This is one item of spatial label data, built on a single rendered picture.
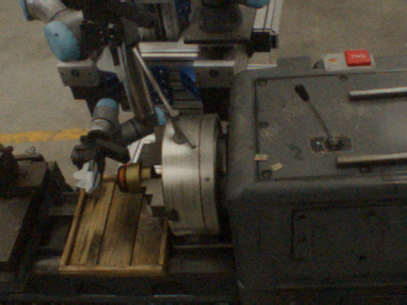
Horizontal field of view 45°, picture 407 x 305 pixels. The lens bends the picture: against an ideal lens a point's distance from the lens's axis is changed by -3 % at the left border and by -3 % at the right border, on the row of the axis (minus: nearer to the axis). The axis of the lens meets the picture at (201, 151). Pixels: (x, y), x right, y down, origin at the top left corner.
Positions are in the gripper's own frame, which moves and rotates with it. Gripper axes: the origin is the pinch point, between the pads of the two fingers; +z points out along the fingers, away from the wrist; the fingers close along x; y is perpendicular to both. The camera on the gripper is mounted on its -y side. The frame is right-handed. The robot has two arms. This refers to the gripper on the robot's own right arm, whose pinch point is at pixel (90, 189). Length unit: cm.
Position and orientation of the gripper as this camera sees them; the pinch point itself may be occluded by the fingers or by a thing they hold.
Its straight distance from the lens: 137.5
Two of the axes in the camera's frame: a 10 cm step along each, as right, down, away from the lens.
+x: -1.1, -7.1, -7.0
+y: -9.9, 0.3, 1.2
